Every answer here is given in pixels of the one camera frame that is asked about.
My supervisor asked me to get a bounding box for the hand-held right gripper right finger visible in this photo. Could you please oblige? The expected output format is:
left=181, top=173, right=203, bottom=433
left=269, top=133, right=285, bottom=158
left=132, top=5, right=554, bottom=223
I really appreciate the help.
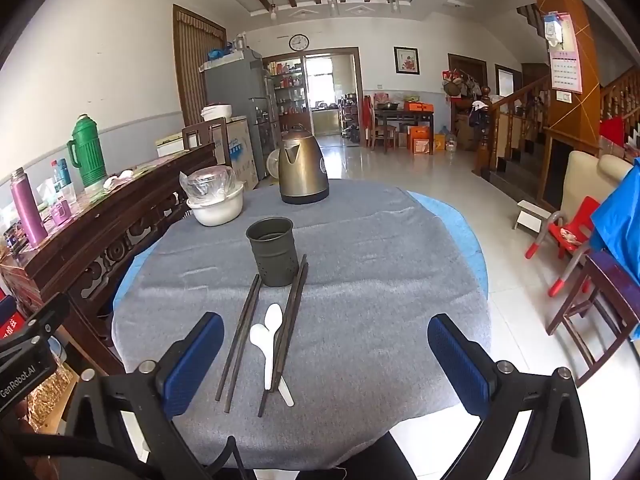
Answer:
left=427, top=313, right=598, bottom=480

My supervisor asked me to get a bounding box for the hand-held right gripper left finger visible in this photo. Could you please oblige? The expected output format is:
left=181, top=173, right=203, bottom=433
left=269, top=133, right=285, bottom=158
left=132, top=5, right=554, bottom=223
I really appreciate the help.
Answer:
left=65, top=311, right=225, bottom=480

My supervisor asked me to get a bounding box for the long metal utensil handle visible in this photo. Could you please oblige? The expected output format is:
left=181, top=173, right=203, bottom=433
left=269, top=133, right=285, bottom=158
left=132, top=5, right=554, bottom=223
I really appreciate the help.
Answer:
left=223, top=282, right=263, bottom=414

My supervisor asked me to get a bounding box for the white plastic spoon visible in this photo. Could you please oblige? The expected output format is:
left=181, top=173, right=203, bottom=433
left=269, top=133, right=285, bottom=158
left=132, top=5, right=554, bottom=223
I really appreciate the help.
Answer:
left=263, top=303, right=284, bottom=391
left=249, top=323, right=295, bottom=407

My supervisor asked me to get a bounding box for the dark grey perforated utensil holder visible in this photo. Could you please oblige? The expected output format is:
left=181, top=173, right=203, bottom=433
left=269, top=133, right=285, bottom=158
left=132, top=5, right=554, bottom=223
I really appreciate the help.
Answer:
left=245, top=217, right=301, bottom=288

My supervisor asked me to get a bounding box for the golden woven sack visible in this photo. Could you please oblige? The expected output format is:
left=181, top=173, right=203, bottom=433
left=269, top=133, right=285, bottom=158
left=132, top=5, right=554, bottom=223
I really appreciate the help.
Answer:
left=27, top=365, right=76, bottom=431

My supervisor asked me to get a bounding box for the red printed box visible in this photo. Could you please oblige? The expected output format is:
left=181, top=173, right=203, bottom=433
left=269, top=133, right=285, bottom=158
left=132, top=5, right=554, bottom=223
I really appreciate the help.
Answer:
left=0, top=295, right=21, bottom=342

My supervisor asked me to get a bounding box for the grey tablecloth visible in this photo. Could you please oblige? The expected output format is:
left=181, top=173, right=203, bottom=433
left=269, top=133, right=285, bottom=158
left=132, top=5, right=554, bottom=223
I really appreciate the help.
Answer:
left=111, top=180, right=493, bottom=471

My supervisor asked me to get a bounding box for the blue tablecloth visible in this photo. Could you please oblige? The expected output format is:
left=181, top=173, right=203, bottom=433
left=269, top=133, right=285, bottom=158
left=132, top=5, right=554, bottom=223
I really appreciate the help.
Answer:
left=111, top=191, right=490, bottom=311

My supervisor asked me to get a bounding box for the purple vacuum bottle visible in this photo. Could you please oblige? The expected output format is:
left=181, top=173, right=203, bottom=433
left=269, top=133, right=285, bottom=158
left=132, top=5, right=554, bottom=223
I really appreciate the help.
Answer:
left=10, top=167, right=49, bottom=248

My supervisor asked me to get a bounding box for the carved dark wooden sideboard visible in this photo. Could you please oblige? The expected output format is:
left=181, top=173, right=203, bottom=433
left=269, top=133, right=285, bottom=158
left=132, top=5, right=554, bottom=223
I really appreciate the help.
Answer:
left=0, top=142, right=218, bottom=376

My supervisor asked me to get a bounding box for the white plastic basin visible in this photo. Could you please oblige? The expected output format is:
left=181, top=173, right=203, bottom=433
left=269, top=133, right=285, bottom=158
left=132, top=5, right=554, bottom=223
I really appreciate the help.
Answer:
left=186, top=183, right=246, bottom=227

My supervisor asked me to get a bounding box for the white step stool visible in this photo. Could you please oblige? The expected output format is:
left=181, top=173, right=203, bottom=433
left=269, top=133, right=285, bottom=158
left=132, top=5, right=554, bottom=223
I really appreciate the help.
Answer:
left=512, top=200, right=553, bottom=233

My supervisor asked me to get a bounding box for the dark wooden stool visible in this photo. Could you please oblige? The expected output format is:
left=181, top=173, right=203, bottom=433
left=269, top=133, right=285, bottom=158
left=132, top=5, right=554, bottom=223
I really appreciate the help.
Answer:
left=546, top=250, right=640, bottom=388

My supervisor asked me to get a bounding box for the steel bowl in plastic bag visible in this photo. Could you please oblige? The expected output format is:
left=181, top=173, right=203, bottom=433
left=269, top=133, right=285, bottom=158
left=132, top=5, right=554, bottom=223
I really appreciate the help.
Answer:
left=179, top=165, right=238, bottom=206

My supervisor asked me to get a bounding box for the red plastic child chair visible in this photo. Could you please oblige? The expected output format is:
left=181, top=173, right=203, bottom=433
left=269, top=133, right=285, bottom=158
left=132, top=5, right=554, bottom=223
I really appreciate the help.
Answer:
left=525, top=196, right=601, bottom=297

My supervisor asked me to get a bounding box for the clear plastic bottle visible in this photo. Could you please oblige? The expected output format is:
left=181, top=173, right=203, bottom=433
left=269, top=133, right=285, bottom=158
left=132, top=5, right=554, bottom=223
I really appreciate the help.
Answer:
left=50, top=159, right=71, bottom=196

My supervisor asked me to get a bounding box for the blue plastic sheet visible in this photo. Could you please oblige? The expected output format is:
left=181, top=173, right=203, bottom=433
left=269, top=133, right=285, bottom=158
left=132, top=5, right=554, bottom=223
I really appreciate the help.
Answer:
left=590, top=157, right=640, bottom=341

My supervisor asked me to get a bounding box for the green thermos flask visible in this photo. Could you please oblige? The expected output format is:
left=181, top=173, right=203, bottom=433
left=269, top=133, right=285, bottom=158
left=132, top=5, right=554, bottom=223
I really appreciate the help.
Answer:
left=66, top=114, right=108, bottom=188

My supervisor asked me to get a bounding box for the white printed appliance carton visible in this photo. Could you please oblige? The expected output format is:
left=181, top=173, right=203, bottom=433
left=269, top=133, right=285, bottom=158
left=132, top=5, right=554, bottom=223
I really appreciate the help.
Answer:
left=212, top=117, right=258, bottom=191

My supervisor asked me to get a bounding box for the bronze electric kettle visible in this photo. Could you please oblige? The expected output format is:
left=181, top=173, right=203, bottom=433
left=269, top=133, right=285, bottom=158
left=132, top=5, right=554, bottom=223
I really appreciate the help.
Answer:
left=277, top=127, right=331, bottom=206

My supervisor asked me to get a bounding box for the beige upholstered chair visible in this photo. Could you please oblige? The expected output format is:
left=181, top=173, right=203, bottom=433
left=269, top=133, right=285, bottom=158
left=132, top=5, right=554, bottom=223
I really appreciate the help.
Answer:
left=552, top=150, right=633, bottom=226

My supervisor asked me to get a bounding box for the tall orange box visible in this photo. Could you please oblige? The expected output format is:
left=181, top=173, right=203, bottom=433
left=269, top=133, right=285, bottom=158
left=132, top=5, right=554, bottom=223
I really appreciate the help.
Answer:
left=407, top=126, right=432, bottom=155

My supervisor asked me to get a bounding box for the dark wooden chair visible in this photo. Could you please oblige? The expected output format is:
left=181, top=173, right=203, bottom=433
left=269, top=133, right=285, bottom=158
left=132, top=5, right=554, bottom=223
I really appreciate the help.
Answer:
left=182, top=117, right=228, bottom=166

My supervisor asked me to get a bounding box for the dark wooden dining table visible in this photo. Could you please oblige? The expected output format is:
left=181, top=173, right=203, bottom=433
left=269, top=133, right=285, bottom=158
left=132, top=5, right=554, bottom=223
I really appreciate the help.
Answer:
left=372, top=107, right=435, bottom=153

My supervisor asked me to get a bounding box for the wooden stair railing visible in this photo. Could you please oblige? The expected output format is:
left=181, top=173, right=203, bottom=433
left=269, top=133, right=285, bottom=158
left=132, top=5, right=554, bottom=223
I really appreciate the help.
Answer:
left=475, top=75, right=551, bottom=176

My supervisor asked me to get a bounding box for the grey refrigerator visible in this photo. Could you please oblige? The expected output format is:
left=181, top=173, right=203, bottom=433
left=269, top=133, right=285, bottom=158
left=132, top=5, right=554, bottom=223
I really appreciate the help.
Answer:
left=202, top=49, right=278, bottom=181

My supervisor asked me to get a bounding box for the shelf with bottles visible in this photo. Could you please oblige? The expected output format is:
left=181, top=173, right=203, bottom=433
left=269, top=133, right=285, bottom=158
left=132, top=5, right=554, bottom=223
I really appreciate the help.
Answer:
left=267, top=60, right=306, bottom=131

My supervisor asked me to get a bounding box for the brown striped curtain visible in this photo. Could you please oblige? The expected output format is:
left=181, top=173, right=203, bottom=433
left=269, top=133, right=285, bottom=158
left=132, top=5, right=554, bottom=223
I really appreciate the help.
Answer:
left=172, top=4, right=227, bottom=126

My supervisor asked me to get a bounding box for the framed flower picture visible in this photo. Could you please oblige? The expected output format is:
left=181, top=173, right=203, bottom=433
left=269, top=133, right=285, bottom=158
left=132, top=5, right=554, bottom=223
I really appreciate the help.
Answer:
left=393, top=46, right=420, bottom=75

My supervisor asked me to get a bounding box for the wall calendar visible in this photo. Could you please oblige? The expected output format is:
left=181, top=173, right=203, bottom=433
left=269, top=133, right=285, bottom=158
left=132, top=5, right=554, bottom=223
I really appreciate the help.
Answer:
left=542, top=12, right=583, bottom=93

